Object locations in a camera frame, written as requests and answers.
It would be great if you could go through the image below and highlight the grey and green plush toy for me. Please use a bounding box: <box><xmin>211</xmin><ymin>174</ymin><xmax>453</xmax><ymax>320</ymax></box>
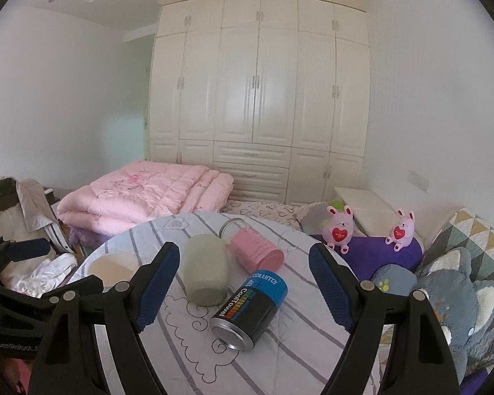
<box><xmin>300</xmin><ymin>199</ymin><xmax>346</xmax><ymax>237</ymax></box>

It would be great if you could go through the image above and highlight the beige and brown jacket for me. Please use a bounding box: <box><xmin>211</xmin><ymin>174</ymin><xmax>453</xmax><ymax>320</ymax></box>
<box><xmin>0</xmin><ymin>177</ymin><xmax>77</xmax><ymax>264</ymax></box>

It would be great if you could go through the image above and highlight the grey elephant plush toy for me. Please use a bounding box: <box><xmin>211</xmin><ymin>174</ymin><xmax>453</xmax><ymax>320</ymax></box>
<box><xmin>370</xmin><ymin>247</ymin><xmax>494</xmax><ymax>384</ymax></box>

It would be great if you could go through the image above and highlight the heart print bed sheet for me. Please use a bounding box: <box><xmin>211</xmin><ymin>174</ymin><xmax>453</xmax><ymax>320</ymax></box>
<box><xmin>222</xmin><ymin>199</ymin><xmax>314</xmax><ymax>231</ymax></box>

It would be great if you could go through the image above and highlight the purple blanket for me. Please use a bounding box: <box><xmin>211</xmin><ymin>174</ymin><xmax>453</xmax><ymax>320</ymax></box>
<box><xmin>68</xmin><ymin>226</ymin><xmax>108</xmax><ymax>252</ymax></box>

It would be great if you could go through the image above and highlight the black and blue cup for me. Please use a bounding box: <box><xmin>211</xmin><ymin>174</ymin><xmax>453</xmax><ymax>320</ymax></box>
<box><xmin>210</xmin><ymin>271</ymin><xmax>288</xmax><ymax>351</ymax></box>

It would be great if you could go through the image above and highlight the round striped table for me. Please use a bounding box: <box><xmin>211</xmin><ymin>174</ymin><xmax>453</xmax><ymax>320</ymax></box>
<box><xmin>68</xmin><ymin>210</ymin><xmax>383</xmax><ymax>395</ymax></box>

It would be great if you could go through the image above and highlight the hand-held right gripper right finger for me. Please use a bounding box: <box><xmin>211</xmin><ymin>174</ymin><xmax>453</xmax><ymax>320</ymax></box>
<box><xmin>308</xmin><ymin>243</ymin><xmax>464</xmax><ymax>395</ymax></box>

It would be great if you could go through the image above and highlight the pink cup with metal handle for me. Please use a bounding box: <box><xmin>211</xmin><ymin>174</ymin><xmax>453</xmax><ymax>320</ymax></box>
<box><xmin>218</xmin><ymin>218</ymin><xmax>286</xmax><ymax>281</ymax></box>

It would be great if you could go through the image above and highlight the pink folded quilt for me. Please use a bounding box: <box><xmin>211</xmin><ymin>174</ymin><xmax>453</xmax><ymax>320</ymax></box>
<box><xmin>57</xmin><ymin>160</ymin><xmax>235</xmax><ymax>235</ymax></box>

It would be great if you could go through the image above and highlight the cream wardrobe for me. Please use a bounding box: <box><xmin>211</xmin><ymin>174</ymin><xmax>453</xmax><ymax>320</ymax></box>
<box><xmin>146</xmin><ymin>0</ymin><xmax>371</xmax><ymax>204</ymax></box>

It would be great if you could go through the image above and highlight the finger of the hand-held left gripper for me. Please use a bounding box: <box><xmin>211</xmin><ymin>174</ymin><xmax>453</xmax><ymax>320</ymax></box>
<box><xmin>0</xmin><ymin>276</ymin><xmax>62</xmax><ymax>317</ymax></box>
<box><xmin>0</xmin><ymin>236</ymin><xmax>52</xmax><ymax>276</ymax></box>

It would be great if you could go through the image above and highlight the triangle pattern cushion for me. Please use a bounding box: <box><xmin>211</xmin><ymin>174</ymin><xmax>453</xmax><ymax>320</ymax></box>
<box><xmin>420</xmin><ymin>208</ymin><xmax>494</xmax><ymax>297</ymax></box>

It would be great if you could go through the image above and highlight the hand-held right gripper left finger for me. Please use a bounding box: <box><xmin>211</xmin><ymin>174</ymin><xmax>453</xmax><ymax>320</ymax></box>
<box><xmin>28</xmin><ymin>242</ymin><xmax>181</xmax><ymax>395</ymax></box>

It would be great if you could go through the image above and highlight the large pink bunny toy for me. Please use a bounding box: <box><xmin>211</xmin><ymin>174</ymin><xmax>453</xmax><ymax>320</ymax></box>
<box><xmin>322</xmin><ymin>203</ymin><xmax>355</xmax><ymax>254</ymax></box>

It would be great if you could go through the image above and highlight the white cloth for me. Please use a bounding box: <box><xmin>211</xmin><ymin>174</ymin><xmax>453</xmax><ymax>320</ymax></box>
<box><xmin>14</xmin><ymin>253</ymin><xmax>79</xmax><ymax>297</ymax></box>

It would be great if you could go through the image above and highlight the small pink bunny toy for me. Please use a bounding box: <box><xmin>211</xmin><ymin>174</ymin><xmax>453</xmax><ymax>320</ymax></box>
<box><xmin>385</xmin><ymin>210</ymin><xmax>416</xmax><ymax>252</ymax></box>

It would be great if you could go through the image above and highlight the grey-green cup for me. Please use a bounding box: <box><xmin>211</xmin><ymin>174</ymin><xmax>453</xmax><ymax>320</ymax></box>
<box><xmin>183</xmin><ymin>234</ymin><xmax>230</xmax><ymax>306</ymax></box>

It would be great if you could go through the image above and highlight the dark wooden furniture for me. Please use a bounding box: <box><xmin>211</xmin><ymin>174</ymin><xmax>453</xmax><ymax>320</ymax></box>
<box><xmin>41</xmin><ymin>186</ymin><xmax>64</xmax><ymax>206</ymax></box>

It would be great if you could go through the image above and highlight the purple pillow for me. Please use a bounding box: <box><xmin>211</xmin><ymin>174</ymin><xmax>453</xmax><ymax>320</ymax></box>
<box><xmin>311</xmin><ymin>230</ymin><xmax>425</xmax><ymax>284</ymax></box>

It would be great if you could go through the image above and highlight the white bedside table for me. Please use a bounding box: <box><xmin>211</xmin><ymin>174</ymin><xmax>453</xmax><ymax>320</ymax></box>
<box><xmin>333</xmin><ymin>186</ymin><xmax>457</xmax><ymax>241</ymax></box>

